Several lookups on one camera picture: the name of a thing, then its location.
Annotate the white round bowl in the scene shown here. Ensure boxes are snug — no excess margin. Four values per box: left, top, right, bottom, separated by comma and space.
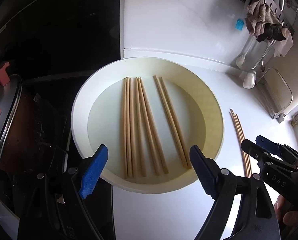
71, 57, 224, 194

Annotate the person's right hand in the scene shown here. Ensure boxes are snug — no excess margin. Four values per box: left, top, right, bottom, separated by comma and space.
274, 195, 298, 227

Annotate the dark rag cloth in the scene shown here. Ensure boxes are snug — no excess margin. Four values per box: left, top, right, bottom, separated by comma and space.
256, 23, 286, 42

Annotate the steel spatula turner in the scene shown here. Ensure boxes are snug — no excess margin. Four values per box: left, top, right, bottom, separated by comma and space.
243, 40, 276, 89

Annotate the steel cutting board rack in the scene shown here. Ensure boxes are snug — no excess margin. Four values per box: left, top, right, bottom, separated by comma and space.
257, 67, 294, 123

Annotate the black induction cooktop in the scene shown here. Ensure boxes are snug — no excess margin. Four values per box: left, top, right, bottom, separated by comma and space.
0, 0, 120, 239

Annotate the steel ladle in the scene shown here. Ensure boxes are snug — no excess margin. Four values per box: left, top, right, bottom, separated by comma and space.
259, 43, 274, 72

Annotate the white dish brush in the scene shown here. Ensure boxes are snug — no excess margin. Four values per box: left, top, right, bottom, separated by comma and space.
236, 36, 256, 69

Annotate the grey rag cloth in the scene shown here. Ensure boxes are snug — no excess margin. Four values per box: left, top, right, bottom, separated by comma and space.
245, 0, 282, 37

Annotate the white plastic bag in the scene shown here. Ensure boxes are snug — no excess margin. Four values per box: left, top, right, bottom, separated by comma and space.
274, 28, 294, 57

